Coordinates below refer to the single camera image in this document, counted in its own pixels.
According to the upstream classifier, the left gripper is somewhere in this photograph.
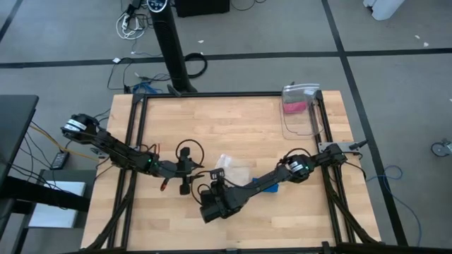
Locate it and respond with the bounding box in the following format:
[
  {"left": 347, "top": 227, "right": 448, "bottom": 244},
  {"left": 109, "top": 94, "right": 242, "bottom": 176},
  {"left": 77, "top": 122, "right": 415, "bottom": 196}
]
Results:
[{"left": 156, "top": 147, "right": 206, "bottom": 196}]

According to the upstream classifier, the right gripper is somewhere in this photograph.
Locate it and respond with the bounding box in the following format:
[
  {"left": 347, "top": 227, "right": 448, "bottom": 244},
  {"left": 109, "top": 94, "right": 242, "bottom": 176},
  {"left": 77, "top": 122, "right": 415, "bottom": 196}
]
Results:
[{"left": 198, "top": 168, "right": 245, "bottom": 224}]

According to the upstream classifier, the clear zip bag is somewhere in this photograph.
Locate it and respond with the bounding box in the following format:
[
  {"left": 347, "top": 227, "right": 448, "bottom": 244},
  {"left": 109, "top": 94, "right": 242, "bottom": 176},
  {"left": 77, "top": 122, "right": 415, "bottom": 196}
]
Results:
[{"left": 214, "top": 153, "right": 252, "bottom": 187}]

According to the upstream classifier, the blue elastic bandage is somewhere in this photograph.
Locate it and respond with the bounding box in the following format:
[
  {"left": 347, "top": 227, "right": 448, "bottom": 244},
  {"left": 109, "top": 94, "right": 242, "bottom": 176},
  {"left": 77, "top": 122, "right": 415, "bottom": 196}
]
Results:
[{"left": 251, "top": 176, "right": 280, "bottom": 193}]

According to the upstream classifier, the zip bag with pink bandage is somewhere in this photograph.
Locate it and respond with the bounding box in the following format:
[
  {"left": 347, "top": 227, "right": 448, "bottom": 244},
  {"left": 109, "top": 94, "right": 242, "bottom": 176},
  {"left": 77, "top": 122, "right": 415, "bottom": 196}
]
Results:
[{"left": 281, "top": 83, "right": 321, "bottom": 115}]

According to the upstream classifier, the clear plastic bin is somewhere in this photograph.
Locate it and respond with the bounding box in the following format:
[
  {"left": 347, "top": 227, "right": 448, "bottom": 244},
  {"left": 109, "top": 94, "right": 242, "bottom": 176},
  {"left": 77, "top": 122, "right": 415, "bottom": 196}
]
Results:
[{"left": 280, "top": 88, "right": 325, "bottom": 138}]

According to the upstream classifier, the black tower fan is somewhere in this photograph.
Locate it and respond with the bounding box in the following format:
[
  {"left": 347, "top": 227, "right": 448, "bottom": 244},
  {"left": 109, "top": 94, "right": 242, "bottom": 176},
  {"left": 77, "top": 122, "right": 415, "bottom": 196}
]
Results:
[{"left": 145, "top": 0, "right": 198, "bottom": 95}]

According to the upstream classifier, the black power adapter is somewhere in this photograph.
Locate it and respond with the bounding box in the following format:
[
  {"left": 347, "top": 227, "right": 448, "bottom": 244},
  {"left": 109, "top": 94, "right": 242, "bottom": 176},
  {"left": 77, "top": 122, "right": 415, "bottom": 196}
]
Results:
[{"left": 50, "top": 150, "right": 71, "bottom": 171}]

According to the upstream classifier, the white shelf board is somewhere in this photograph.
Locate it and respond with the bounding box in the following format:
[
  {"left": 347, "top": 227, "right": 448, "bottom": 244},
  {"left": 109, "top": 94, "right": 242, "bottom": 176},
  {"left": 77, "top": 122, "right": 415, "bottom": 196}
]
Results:
[{"left": 28, "top": 180, "right": 87, "bottom": 229}]

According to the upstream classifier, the black box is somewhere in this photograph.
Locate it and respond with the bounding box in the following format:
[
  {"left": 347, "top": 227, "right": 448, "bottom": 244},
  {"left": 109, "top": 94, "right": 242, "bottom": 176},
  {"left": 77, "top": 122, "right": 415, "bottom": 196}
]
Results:
[{"left": 174, "top": 0, "right": 231, "bottom": 18}]

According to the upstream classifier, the black desk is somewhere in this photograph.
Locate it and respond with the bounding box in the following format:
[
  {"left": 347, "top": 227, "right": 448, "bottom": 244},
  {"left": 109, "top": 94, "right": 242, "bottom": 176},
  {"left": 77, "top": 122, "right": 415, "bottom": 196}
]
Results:
[{"left": 0, "top": 94, "right": 40, "bottom": 184}]

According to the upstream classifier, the grey caster wheel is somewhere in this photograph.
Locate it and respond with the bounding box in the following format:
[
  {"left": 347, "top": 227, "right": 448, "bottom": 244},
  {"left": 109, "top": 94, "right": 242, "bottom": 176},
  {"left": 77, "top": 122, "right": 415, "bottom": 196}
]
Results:
[{"left": 430, "top": 138, "right": 452, "bottom": 158}]

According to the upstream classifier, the white plastic object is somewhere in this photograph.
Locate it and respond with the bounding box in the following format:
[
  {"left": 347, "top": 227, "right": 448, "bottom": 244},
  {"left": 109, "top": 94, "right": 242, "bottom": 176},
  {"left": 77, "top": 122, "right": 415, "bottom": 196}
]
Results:
[{"left": 362, "top": 0, "right": 406, "bottom": 21}]

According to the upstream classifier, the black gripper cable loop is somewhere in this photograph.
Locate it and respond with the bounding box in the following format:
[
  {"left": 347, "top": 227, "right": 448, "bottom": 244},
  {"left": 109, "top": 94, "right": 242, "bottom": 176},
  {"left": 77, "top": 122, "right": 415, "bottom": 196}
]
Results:
[
  {"left": 174, "top": 138, "right": 206, "bottom": 167},
  {"left": 189, "top": 170, "right": 213, "bottom": 207}
]

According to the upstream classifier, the black aluminium table frame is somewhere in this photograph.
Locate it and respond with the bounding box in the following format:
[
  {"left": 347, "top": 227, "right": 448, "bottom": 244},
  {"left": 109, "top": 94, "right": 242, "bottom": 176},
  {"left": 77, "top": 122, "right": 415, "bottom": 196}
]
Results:
[{"left": 80, "top": 90, "right": 384, "bottom": 254}]

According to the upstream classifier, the blue cable bundle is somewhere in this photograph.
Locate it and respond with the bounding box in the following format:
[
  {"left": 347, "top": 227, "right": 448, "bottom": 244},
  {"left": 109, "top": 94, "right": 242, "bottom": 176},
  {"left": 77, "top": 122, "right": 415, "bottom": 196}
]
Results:
[{"left": 131, "top": 81, "right": 160, "bottom": 95}]

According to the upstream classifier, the black coiled cable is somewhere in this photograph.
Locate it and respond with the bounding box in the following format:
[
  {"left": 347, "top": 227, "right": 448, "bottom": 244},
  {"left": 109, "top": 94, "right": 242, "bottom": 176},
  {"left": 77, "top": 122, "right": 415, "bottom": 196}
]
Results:
[{"left": 183, "top": 52, "right": 209, "bottom": 80}]

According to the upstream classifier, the thin black floor cable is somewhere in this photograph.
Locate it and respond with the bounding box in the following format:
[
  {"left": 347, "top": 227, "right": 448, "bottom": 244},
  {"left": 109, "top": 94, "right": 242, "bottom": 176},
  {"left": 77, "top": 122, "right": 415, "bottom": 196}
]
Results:
[{"left": 106, "top": 57, "right": 136, "bottom": 94}]

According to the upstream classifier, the yellow floor cable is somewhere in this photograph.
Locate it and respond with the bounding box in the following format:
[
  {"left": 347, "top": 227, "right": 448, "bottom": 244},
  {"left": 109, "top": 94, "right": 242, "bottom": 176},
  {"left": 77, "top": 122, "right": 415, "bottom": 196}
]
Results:
[{"left": 28, "top": 123, "right": 100, "bottom": 164}]

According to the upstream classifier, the white cable bundle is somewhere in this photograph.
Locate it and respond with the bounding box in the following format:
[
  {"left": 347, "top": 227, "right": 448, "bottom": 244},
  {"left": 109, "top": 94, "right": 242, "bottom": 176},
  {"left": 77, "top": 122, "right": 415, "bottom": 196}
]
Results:
[{"left": 115, "top": 11, "right": 147, "bottom": 41}]

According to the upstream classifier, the long blue floor cable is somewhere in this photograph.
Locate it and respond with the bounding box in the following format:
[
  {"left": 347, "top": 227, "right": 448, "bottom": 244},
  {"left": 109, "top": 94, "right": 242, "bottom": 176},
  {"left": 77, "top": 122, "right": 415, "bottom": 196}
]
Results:
[{"left": 364, "top": 164, "right": 423, "bottom": 247}]

